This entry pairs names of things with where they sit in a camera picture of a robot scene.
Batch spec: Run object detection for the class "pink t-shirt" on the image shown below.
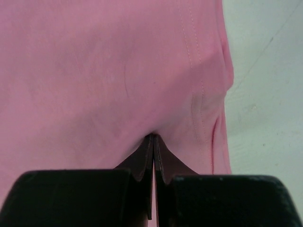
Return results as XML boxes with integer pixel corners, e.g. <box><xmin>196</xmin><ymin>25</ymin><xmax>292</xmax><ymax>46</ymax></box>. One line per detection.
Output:
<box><xmin>0</xmin><ymin>0</ymin><xmax>235</xmax><ymax>227</ymax></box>

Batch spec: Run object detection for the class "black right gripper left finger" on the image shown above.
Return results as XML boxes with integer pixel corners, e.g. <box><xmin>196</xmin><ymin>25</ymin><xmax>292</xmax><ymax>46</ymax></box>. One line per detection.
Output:
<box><xmin>0</xmin><ymin>135</ymin><xmax>153</xmax><ymax>227</ymax></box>

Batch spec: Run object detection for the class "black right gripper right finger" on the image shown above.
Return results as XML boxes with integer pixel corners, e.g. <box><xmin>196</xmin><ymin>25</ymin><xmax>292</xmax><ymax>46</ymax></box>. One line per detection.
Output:
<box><xmin>153</xmin><ymin>135</ymin><xmax>303</xmax><ymax>227</ymax></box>

